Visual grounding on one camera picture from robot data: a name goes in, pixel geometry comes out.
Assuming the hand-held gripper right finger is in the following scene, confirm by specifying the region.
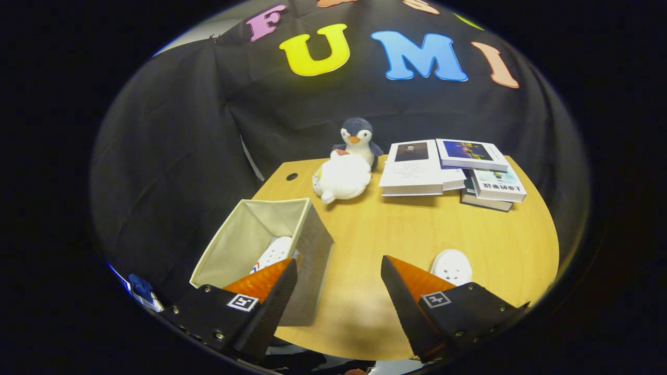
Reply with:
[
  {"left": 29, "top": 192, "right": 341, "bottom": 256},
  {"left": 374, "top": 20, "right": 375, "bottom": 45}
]
[{"left": 380, "top": 255, "right": 529, "bottom": 363}]

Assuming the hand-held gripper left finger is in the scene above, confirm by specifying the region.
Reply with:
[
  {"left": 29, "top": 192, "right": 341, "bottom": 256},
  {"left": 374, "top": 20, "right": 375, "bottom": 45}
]
[{"left": 162, "top": 257, "right": 299, "bottom": 364}]

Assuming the white canvas shoe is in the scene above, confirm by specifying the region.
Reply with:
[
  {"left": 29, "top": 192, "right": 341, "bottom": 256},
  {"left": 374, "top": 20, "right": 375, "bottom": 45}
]
[
  {"left": 249, "top": 236, "right": 294, "bottom": 274},
  {"left": 430, "top": 249, "right": 473, "bottom": 287}
]

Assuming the grey fabric storage box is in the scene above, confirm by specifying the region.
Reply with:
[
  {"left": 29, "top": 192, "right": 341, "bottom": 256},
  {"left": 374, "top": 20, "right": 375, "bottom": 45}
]
[{"left": 189, "top": 198, "right": 335, "bottom": 327}]

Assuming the dark grey book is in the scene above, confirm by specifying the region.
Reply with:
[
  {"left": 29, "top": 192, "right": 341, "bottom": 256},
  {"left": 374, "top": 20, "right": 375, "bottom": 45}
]
[{"left": 461, "top": 172, "right": 514, "bottom": 213}]

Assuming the small blue object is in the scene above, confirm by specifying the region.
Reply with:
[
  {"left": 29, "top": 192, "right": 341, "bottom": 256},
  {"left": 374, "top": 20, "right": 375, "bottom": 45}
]
[{"left": 128, "top": 273, "right": 165, "bottom": 312}]

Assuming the thin white book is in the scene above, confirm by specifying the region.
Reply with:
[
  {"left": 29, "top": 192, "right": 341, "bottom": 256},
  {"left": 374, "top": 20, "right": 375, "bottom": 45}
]
[{"left": 443, "top": 168, "right": 467, "bottom": 191}]

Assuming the white book with portrait cover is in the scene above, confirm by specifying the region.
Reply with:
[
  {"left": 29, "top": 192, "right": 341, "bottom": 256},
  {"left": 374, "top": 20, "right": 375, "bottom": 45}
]
[{"left": 379, "top": 140, "right": 444, "bottom": 197}]

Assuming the white plush toy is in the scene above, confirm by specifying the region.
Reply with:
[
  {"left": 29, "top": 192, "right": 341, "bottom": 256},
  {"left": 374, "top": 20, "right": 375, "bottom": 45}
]
[{"left": 312, "top": 151, "right": 372, "bottom": 204}]

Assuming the book with teal cover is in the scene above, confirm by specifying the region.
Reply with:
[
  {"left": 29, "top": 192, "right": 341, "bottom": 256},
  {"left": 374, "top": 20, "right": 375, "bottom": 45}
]
[{"left": 472, "top": 169, "right": 527, "bottom": 203}]

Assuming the book with blue picture cover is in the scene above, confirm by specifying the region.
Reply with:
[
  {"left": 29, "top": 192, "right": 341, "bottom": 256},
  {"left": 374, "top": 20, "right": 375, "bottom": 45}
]
[{"left": 437, "top": 139, "right": 509, "bottom": 172}]

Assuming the penguin plush toy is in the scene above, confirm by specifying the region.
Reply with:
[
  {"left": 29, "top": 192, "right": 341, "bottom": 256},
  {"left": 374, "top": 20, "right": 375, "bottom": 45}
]
[{"left": 332, "top": 117, "right": 385, "bottom": 170}]

